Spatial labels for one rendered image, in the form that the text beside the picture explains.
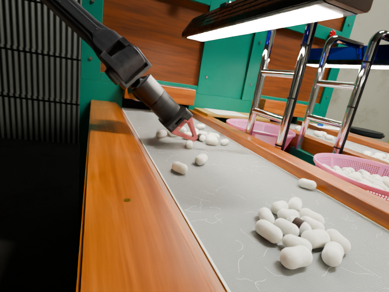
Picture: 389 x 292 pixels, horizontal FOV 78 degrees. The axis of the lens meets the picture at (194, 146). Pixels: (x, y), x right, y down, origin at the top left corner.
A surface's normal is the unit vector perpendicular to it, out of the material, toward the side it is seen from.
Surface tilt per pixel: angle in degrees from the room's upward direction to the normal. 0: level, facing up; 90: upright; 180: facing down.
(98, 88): 90
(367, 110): 90
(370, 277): 0
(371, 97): 90
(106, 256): 0
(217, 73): 90
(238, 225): 0
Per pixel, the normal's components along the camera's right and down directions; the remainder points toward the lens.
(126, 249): 0.15, -0.95
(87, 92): 0.37, 0.31
